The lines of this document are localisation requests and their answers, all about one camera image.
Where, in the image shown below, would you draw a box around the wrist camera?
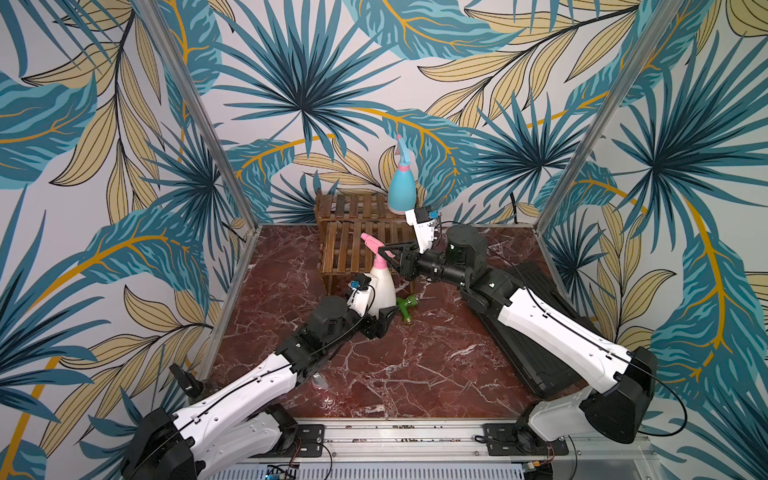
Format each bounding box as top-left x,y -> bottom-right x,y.
347,273 -> 376,318
405,206 -> 439,254

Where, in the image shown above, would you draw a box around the blue spray bottle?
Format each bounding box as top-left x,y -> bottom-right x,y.
388,134 -> 417,214

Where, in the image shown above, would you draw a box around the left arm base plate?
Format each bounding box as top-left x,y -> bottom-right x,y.
259,424 -> 326,458

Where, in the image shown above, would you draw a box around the white spray bottle pink top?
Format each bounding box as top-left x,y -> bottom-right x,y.
360,233 -> 396,317

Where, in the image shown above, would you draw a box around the wooden slatted step shelf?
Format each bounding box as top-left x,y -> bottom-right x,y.
314,193 -> 415,293

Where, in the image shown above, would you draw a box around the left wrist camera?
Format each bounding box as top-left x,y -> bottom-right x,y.
347,273 -> 376,318

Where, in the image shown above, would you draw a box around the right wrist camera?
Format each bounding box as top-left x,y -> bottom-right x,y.
405,206 -> 439,254

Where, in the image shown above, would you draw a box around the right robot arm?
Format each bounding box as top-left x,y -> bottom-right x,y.
366,225 -> 657,444

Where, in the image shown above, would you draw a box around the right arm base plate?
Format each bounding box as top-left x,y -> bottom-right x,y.
474,423 -> 569,458

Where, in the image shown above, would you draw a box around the green hose nozzle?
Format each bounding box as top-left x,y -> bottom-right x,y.
397,295 -> 419,325

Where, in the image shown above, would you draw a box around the black plastic tool case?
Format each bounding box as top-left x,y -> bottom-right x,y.
473,261 -> 601,400

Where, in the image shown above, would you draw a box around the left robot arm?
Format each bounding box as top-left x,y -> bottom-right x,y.
119,290 -> 399,479

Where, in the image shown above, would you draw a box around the clear pink spray bottle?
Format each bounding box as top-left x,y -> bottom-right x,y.
312,373 -> 329,390

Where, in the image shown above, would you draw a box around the aluminium front rail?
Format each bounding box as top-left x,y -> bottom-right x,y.
175,413 -> 658,474

